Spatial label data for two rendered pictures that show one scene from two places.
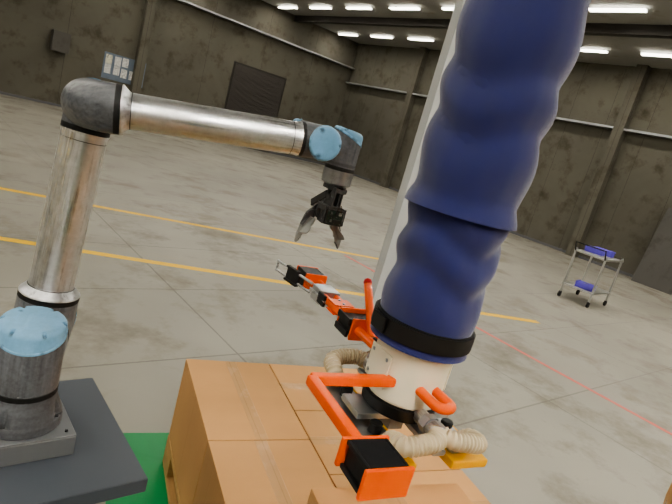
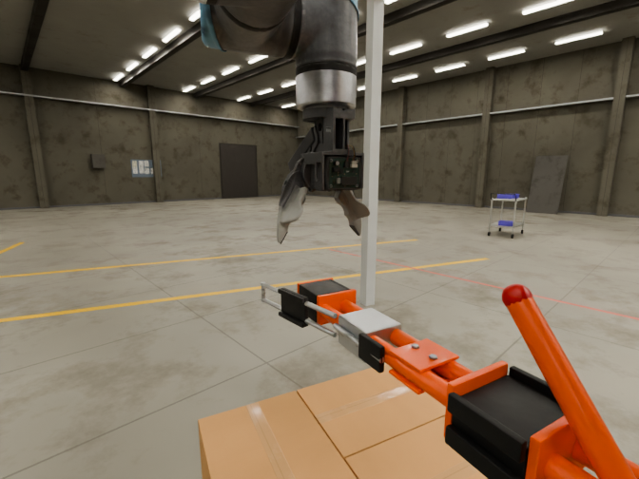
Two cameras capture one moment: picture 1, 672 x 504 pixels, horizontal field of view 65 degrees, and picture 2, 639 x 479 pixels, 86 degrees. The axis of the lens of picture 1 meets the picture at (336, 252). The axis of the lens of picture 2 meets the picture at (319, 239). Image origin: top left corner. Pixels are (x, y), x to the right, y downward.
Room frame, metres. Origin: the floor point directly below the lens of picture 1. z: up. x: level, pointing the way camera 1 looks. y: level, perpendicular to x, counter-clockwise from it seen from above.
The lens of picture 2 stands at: (1.05, 0.07, 1.45)
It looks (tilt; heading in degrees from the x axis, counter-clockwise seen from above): 11 degrees down; 0
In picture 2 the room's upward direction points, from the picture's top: straight up
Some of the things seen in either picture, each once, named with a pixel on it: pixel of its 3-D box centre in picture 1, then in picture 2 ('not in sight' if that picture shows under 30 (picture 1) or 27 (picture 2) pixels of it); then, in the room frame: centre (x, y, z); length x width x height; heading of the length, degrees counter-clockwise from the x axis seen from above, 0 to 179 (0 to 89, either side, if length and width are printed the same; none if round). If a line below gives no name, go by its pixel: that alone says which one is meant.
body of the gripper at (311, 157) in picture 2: (331, 204); (328, 152); (1.59, 0.05, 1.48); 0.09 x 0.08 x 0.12; 29
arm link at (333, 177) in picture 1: (337, 178); (327, 96); (1.60, 0.05, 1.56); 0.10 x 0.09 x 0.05; 119
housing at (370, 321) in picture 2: (324, 295); (368, 333); (1.51, 0.00, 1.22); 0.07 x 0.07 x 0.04; 29
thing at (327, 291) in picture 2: (310, 277); (325, 299); (1.64, 0.06, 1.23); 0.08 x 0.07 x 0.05; 29
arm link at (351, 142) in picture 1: (343, 149); (324, 32); (1.60, 0.06, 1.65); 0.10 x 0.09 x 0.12; 112
